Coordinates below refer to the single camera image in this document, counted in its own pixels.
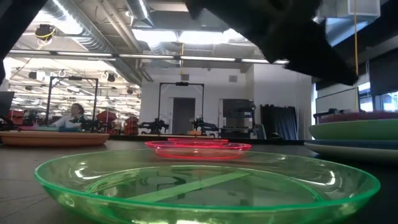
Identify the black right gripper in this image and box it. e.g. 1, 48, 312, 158
186, 0, 358, 86

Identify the purple plastic plate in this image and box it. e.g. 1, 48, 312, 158
313, 111, 398, 124

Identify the mint green plastic plate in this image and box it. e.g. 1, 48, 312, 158
308, 118, 398, 141

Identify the large clear pink plate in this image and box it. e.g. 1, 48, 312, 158
167, 137, 229, 144

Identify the small clear red plate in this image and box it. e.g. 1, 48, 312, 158
144, 141, 252, 161

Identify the orange plastic plate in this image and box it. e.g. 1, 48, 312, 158
0, 130, 111, 148

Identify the small clear green plate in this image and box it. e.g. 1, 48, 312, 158
34, 148, 381, 224

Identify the black equipment cart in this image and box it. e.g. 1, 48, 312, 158
221, 98, 256, 139

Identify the black curtain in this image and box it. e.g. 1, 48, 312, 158
259, 104, 299, 141

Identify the white board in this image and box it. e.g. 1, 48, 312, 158
315, 86, 361, 115

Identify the grey door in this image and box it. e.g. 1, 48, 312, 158
172, 97, 197, 135

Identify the long ceiling light strip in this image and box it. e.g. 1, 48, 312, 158
8, 49, 290, 65

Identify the person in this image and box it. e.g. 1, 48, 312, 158
50, 103, 86, 129

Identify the dark monitor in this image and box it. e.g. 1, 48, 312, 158
0, 91, 16, 118

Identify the yellow hanging cord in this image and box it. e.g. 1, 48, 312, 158
353, 0, 359, 110

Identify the black station frame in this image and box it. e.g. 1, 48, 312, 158
157, 82, 205, 125
45, 75, 100, 126

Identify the silver ventilation duct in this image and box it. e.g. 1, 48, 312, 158
40, 0, 144, 85

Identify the yellow black cable reel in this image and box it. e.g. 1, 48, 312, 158
34, 24, 57, 42

